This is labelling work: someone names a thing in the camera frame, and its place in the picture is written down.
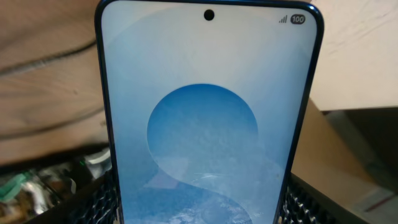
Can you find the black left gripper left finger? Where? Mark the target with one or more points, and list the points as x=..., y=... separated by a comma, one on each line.
x=96, y=203

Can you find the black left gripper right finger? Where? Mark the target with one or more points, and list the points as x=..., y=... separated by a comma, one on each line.
x=303, y=204

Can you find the blue Galaxy smartphone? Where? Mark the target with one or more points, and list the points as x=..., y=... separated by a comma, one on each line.
x=204, y=104

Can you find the brown cardboard box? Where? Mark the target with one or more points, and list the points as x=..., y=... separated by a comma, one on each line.
x=350, y=158

